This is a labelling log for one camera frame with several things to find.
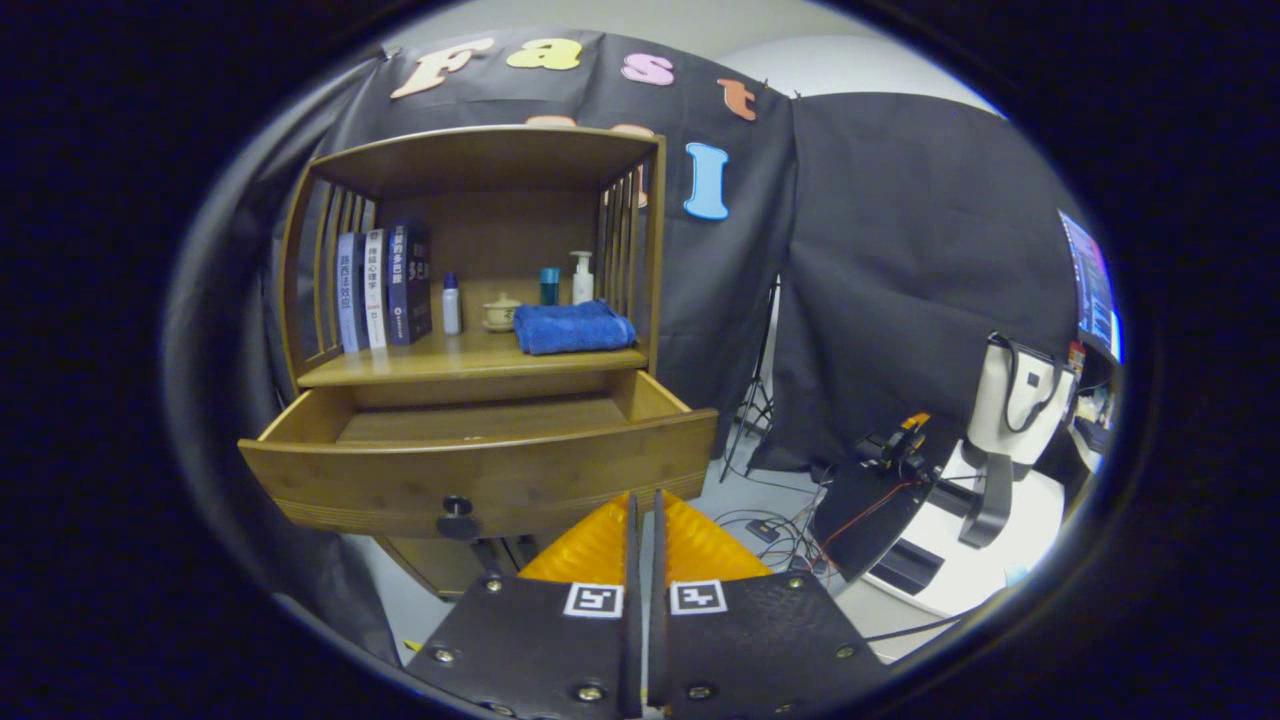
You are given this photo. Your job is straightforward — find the blue folded towel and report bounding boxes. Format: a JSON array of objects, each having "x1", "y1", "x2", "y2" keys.
[{"x1": 514, "y1": 299, "x2": 637, "y2": 356}]

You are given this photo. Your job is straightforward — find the dark blue book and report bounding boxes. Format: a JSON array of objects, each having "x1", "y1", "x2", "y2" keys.
[{"x1": 386, "y1": 220, "x2": 433, "y2": 346}]

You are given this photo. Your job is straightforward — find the wooden countertop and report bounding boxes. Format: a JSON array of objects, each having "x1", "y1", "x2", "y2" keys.
[{"x1": 298, "y1": 280, "x2": 649, "y2": 389}]

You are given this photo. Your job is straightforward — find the tangle of floor cables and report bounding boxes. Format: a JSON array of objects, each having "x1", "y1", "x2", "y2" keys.
[{"x1": 715, "y1": 505, "x2": 831, "y2": 573}]

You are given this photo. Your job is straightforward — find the light grey-blue book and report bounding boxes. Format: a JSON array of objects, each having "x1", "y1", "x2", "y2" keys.
[{"x1": 336, "y1": 232, "x2": 369, "y2": 353}]

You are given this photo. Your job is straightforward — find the white machine base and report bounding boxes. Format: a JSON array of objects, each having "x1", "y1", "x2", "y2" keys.
[{"x1": 865, "y1": 440, "x2": 1066, "y2": 616}]

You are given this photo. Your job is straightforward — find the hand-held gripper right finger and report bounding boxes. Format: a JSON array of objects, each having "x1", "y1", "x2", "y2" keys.
[{"x1": 648, "y1": 488, "x2": 891, "y2": 720}]

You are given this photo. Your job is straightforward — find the computer monitor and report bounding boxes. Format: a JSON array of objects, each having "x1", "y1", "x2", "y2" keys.
[{"x1": 1058, "y1": 210, "x2": 1123, "y2": 361}]

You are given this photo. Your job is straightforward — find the black device with orange part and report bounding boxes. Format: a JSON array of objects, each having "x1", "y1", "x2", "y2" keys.
[{"x1": 810, "y1": 412, "x2": 961, "y2": 581}]

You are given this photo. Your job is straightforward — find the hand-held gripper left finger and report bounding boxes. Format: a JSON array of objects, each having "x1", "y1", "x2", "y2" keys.
[{"x1": 405, "y1": 490, "x2": 643, "y2": 720}]

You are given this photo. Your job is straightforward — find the wooden cabinet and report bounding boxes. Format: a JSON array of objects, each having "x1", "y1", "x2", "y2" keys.
[{"x1": 238, "y1": 124, "x2": 719, "y2": 601}]

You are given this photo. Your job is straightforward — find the white book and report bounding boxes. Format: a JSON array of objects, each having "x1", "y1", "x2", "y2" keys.
[{"x1": 364, "y1": 228, "x2": 389, "y2": 349}]

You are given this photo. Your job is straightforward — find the white tote bag black handles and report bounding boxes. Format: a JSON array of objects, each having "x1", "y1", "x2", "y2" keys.
[{"x1": 965, "y1": 332, "x2": 1076, "y2": 466}]

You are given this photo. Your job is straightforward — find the wooden drawer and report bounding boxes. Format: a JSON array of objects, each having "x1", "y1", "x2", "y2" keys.
[{"x1": 238, "y1": 370, "x2": 719, "y2": 541}]

